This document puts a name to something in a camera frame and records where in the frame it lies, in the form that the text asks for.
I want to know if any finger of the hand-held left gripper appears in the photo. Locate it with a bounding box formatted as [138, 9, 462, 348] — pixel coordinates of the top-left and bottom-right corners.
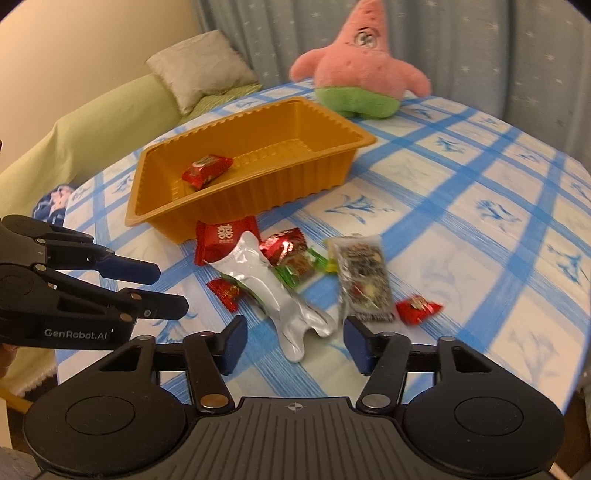
[28, 267, 189, 325]
[0, 215, 161, 286]

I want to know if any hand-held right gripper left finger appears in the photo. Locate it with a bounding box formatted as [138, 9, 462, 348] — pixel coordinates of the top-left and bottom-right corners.
[95, 315, 249, 413]

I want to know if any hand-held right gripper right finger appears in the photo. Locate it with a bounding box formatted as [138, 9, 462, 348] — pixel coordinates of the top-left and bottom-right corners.
[343, 315, 497, 415]

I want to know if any small red candy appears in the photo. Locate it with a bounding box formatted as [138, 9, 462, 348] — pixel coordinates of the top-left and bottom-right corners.
[206, 278, 245, 313]
[396, 295, 444, 326]

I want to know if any silver and green snack pouch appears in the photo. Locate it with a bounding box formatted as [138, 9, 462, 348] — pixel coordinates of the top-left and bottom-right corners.
[203, 231, 335, 363]

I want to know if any clear nut bar packet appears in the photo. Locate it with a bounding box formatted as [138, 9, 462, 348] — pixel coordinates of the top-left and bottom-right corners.
[326, 234, 397, 324]

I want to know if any red snack packet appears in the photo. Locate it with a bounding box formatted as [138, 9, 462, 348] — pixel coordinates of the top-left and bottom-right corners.
[194, 215, 262, 267]

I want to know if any dark red shiny candy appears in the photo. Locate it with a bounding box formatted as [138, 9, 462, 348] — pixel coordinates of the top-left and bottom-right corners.
[259, 227, 309, 267]

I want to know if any red candy with round label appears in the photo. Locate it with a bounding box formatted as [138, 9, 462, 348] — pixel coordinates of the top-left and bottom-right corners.
[181, 154, 234, 190]

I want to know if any orange plastic tray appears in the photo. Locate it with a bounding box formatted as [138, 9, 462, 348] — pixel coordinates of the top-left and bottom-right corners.
[126, 97, 378, 244]

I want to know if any wooden furniture piece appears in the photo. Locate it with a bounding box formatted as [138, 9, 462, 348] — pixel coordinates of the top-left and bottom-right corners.
[0, 387, 34, 415]

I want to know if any blue patterned cloth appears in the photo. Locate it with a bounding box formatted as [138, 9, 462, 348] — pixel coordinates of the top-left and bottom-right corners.
[33, 184, 77, 227]

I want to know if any green covered sofa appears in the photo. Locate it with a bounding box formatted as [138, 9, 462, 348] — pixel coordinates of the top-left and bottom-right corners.
[0, 73, 183, 398]

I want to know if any green patterned cushion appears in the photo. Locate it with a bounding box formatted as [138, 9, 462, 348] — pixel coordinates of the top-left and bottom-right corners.
[178, 82, 264, 125]

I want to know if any grey pillow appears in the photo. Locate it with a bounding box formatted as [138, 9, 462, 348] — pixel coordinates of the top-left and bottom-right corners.
[145, 29, 259, 116]

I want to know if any pink starfish plush toy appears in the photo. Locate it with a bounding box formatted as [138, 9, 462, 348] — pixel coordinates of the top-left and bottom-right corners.
[289, 0, 433, 121]

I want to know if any blue grey star curtain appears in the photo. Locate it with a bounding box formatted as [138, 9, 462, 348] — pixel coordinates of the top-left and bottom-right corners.
[191, 0, 591, 167]

